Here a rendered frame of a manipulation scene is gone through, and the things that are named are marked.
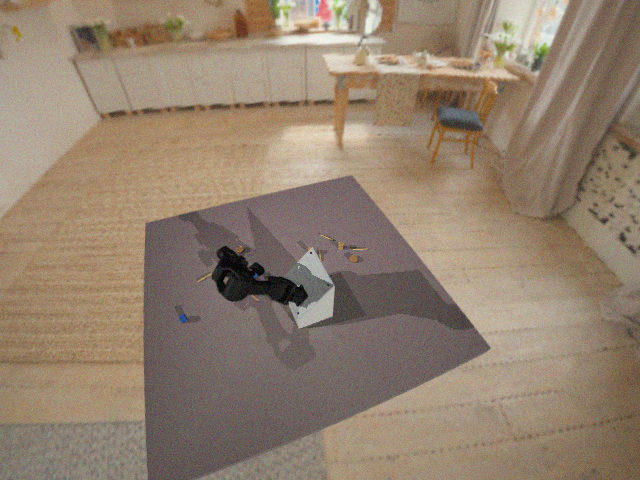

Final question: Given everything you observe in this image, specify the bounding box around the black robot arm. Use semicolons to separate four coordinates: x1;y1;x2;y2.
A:
212;246;308;307

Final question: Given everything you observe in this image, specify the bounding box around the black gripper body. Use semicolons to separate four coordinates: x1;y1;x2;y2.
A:
243;262;265;280

